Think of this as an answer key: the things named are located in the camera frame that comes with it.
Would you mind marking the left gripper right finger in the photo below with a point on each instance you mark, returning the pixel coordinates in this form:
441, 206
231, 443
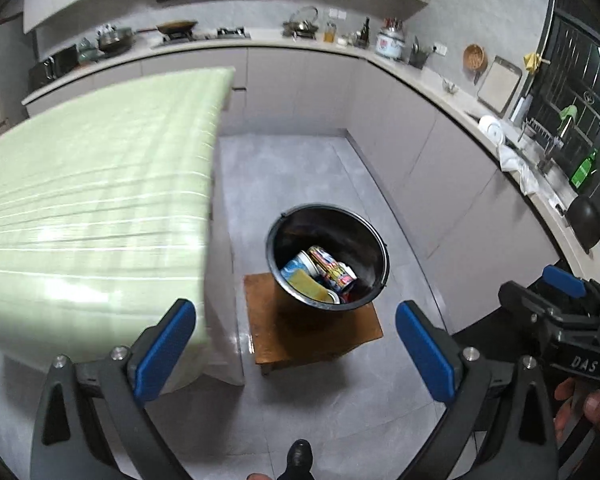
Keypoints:
507, 402

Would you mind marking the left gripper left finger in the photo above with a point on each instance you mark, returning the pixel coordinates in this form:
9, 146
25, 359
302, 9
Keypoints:
68, 440

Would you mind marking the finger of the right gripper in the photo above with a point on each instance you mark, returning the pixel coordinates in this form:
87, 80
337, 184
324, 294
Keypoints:
526, 306
564, 281

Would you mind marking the tall printed drink can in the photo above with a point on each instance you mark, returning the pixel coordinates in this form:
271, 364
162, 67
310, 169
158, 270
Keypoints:
338, 278

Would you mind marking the yellow cloth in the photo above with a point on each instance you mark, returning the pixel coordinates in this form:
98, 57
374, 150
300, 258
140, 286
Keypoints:
307, 286

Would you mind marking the black trash bucket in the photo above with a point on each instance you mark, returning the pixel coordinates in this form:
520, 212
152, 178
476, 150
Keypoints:
349, 256

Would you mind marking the right human hand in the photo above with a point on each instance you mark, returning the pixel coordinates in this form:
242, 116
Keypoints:
590, 407

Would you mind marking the black wok on counter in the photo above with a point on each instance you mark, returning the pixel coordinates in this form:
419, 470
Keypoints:
584, 218

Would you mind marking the green bottle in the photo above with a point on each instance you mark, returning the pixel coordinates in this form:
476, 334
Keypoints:
584, 171

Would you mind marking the white dish cloth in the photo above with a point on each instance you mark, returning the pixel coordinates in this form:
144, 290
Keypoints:
512, 163

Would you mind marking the white plate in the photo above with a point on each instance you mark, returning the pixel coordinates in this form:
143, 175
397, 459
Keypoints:
492, 128

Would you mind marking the metal baking tray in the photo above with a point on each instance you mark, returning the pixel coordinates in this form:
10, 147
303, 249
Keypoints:
499, 85

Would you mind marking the blue white paper cup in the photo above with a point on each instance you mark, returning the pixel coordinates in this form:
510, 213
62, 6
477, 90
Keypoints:
301, 262

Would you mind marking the green checked tablecloth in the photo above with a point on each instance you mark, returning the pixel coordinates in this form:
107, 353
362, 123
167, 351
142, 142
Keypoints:
106, 218

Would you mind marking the black shoe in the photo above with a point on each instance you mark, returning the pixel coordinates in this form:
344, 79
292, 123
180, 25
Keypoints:
299, 462

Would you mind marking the round bamboo basket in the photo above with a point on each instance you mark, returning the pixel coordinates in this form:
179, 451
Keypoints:
474, 58

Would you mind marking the utensil holder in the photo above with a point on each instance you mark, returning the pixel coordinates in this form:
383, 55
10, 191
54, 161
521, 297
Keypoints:
419, 54

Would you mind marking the white rice cooker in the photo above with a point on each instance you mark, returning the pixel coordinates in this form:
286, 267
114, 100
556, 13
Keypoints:
390, 39

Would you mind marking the dark sauce bottle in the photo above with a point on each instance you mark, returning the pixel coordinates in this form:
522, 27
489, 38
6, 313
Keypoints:
364, 35

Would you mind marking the oil bottle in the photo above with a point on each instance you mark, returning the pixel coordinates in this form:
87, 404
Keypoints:
330, 32

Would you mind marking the black microwave oven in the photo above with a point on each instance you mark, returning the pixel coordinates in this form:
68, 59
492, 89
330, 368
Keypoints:
54, 67

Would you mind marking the green ceramic jar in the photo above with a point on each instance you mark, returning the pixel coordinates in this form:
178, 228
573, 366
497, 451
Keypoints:
87, 52

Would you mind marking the gas stove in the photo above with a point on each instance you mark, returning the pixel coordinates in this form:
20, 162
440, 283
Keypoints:
238, 33

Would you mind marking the grey lidded pot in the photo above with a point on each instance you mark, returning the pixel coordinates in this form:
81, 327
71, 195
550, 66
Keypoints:
114, 40

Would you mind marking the wok with handle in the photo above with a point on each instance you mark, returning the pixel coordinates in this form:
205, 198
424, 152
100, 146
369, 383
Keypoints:
171, 30

